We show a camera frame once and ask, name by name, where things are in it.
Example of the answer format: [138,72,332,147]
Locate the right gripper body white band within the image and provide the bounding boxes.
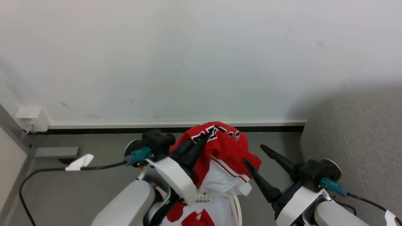
[271,176,329,226]

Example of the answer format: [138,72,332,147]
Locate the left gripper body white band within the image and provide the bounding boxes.
[145,150,200,206]

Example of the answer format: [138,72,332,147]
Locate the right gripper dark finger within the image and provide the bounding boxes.
[243,159,281,203]
[260,144,299,183]

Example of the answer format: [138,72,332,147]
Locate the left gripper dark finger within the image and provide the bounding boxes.
[180,132,212,172]
[171,134,202,161]

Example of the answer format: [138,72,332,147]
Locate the red basketball jersey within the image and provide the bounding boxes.
[169,121,262,189]

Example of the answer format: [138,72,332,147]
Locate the white garment red trim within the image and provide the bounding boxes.
[160,156,253,226]

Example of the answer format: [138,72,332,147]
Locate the white baseboard strip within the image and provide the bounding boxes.
[48,119,307,129]

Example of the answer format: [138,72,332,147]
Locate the grey fabric sofa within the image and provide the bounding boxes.
[300,90,402,226]

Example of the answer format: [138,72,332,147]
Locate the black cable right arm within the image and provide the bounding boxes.
[333,193,402,225]

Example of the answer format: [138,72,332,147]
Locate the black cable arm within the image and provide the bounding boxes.
[19,161,127,226]
[333,193,402,225]

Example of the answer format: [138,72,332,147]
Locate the white tag right cable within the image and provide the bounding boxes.
[384,209,402,226]

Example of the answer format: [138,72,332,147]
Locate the white tag cable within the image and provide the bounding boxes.
[384,209,402,226]
[65,153,94,171]

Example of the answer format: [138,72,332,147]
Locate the white tag left cable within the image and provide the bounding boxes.
[65,153,94,171]

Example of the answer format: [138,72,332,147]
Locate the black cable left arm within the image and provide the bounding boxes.
[19,161,127,226]

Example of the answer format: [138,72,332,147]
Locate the white wall power adapter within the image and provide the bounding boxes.
[15,106,50,133]

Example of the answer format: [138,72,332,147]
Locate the grey metal frame post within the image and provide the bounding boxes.
[0,104,80,158]

